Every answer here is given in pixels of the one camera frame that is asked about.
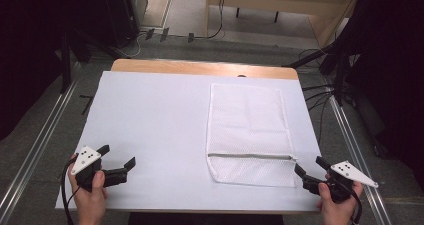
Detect white mesh laundry bag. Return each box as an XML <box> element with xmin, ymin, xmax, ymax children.
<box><xmin>205</xmin><ymin>82</ymin><xmax>300</xmax><ymax>189</ymax></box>

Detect white table cover sheet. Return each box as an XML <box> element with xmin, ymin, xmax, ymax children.
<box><xmin>54</xmin><ymin>70</ymin><xmax>326</xmax><ymax>213</ymax></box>

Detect person's left hand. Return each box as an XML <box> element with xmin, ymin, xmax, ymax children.
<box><xmin>67</xmin><ymin>153</ymin><xmax>109</xmax><ymax>225</ymax></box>

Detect person's right hand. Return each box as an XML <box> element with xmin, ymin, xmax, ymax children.
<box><xmin>316</xmin><ymin>174</ymin><xmax>364</xmax><ymax>225</ymax></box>

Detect black floor cables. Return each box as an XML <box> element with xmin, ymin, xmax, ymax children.
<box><xmin>298</xmin><ymin>47</ymin><xmax>348</xmax><ymax>146</ymax></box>

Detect black hanging cable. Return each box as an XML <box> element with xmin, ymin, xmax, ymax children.
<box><xmin>193</xmin><ymin>0</ymin><xmax>228</xmax><ymax>41</ymax></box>

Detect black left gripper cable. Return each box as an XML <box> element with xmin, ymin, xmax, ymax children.
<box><xmin>60</xmin><ymin>156</ymin><xmax>80</xmax><ymax>225</ymax></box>

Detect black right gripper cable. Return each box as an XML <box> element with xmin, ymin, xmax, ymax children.
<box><xmin>335</xmin><ymin>180</ymin><xmax>364</xmax><ymax>225</ymax></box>

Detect dark curtain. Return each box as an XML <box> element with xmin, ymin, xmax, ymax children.
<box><xmin>333</xmin><ymin>0</ymin><xmax>424</xmax><ymax>190</ymax></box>
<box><xmin>0</xmin><ymin>0</ymin><xmax>113</xmax><ymax>142</ymax></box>

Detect black cabinet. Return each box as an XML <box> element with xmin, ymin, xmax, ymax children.
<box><xmin>100</xmin><ymin>0</ymin><xmax>142</xmax><ymax>49</ymax></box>

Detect white floor cable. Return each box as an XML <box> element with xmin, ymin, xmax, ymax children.
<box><xmin>114</xmin><ymin>31</ymin><xmax>148</xmax><ymax>59</ymax></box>

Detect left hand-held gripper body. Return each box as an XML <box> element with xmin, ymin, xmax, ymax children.
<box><xmin>70</xmin><ymin>145</ymin><xmax>129</xmax><ymax>193</ymax></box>

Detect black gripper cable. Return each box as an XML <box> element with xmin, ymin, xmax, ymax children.
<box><xmin>60</xmin><ymin>156</ymin><xmax>80</xmax><ymax>225</ymax></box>
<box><xmin>335</xmin><ymin>180</ymin><xmax>364</xmax><ymax>225</ymax></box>

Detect light wooden furniture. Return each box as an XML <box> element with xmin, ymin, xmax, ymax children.
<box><xmin>204</xmin><ymin>0</ymin><xmax>363</xmax><ymax>49</ymax></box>

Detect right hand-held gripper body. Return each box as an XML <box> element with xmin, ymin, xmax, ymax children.
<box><xmin>302</xmin><ymin>160</ymin><xmax>380</xmax><ymax>204</ymax></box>

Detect black metal stand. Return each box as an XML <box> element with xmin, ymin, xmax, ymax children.
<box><xmin>59</xmin><ymin>27</ymin><xmax>129</xmax><ymax>95</ymax></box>
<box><xmin>280</xmin><ymin>40</ymin><xmax>355</xmax><ymax>108</ymax></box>

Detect metal floor rail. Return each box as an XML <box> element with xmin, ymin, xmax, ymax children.
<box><xmin>0</xmin><ymin>79</ymin><xmax>80</xmax><ymax>220</ymax></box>
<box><xmin>327</xmin><ymin>94</ymin><xmax>394</xmax><ymax>225</ymax></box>

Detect person's dark clothing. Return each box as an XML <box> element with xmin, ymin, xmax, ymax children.
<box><xmin>127</xmin><ymin>212</ymin><xmax>285</xmax><ymax>225</ymax></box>

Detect wooden table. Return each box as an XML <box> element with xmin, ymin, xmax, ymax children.
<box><xmin>110</xmin><ymin>58</ymin><xmax>300</xmax><ymax>81</ymax></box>

